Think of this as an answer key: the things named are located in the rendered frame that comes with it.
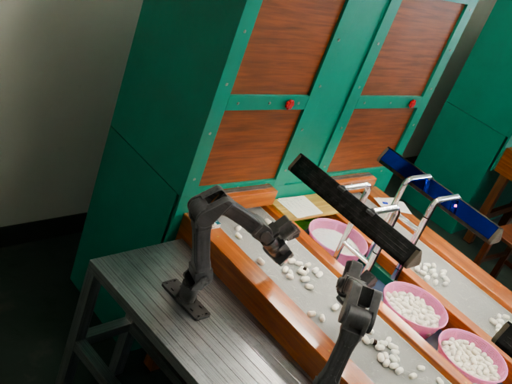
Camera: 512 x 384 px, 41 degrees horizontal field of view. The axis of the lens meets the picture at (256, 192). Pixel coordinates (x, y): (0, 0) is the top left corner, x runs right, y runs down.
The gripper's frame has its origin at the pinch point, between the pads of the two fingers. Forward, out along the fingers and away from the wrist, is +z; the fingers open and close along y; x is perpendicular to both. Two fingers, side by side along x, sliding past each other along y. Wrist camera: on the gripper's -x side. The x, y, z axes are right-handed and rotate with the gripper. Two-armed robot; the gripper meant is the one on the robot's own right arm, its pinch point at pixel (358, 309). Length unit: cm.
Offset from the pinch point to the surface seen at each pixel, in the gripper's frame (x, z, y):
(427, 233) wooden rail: -55, 71, 32
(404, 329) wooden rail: -8.0, 17.1, -10.9
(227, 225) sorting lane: 11, -2, 63
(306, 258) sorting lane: -2.4, 13.9, 35.9
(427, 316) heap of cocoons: -19.5, 33.5, -7.9
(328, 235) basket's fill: -18, 33, 47
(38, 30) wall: 11, -60, 157
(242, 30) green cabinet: -35, -66, 71
